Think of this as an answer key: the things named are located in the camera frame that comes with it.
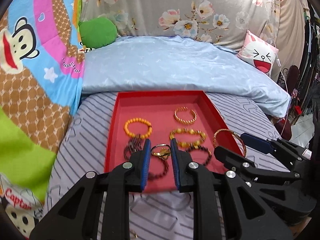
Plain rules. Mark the grey striped bed sheet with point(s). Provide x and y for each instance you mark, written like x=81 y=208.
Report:
x=82 y=142

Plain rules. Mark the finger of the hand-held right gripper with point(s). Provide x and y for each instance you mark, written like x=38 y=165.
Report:
x=252 y=142
x=225 y=156

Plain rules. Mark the rose gold bangle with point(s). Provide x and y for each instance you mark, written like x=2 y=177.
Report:
x=225 y=130

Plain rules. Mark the red cardboard box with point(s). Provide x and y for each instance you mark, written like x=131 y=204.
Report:
x=155 y=110

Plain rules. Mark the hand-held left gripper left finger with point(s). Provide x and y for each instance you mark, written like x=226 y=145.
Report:
x=145 y=165

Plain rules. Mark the cartoon monkey blanket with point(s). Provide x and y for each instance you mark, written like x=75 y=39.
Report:
x=37 y=92

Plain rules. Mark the hanging clothes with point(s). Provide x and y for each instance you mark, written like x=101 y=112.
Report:
x=311 y=67

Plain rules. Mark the green pillow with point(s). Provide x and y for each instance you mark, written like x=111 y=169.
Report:
x=97 y=32

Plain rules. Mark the beige curtain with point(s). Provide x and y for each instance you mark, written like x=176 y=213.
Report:
x=292 y=30

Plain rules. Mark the grey floral blanket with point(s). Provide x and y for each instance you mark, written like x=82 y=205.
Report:
x=175 y=0

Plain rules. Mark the light blue quilt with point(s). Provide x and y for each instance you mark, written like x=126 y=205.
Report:
x=162 y=65

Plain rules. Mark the dark wooden chair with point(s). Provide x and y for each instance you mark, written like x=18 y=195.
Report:
x=294 y=76

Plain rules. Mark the pink rabbit cushion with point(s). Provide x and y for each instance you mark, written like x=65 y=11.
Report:
x=260 y=57

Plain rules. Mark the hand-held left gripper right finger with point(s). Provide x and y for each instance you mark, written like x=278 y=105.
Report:
x=174 y=165

